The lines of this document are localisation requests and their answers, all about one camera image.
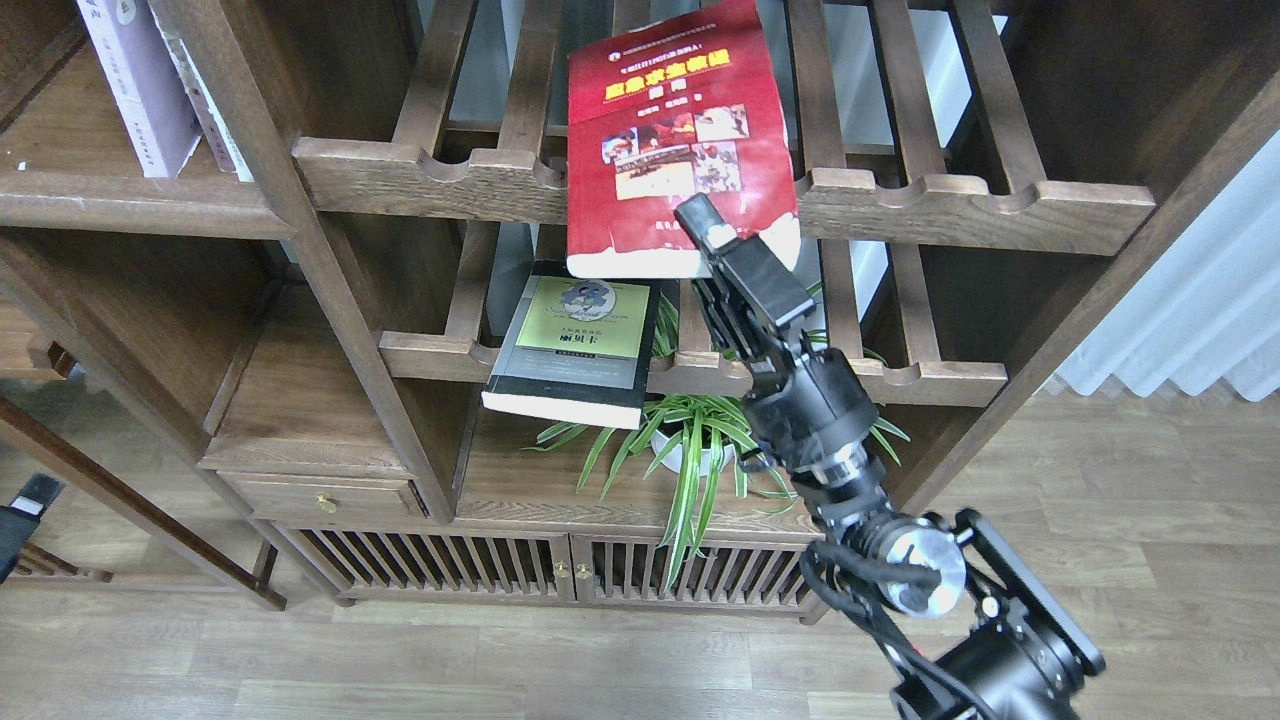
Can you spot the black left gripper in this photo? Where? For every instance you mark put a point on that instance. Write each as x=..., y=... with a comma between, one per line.
x=21, y=517

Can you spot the dark wooden side furniture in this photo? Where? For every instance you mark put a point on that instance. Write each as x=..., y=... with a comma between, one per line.
x=215, y=573

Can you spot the dark wooden bookshelf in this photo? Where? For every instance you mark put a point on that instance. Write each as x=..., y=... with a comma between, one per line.
x=985, y=180

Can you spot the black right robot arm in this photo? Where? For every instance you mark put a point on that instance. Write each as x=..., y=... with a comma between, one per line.
x=968, y=626

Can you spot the white book behind post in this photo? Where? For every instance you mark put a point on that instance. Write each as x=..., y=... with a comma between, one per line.
x=221, y=143

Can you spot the red paperback book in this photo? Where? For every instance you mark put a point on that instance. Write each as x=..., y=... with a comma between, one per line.
x=685, y=106

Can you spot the white and lilac book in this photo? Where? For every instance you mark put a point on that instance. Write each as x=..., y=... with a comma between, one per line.
x=155, y=108

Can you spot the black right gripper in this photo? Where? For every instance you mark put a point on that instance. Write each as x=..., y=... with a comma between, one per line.
x=806, y=407

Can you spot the black and green book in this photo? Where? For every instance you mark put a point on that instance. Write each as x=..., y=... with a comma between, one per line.
x=576, y=350

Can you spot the white pleated curtain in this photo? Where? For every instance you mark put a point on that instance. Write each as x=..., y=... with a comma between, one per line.
x=1207, y=311

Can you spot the green spider plant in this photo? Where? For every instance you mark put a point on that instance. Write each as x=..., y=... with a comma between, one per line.
x=694, y=436

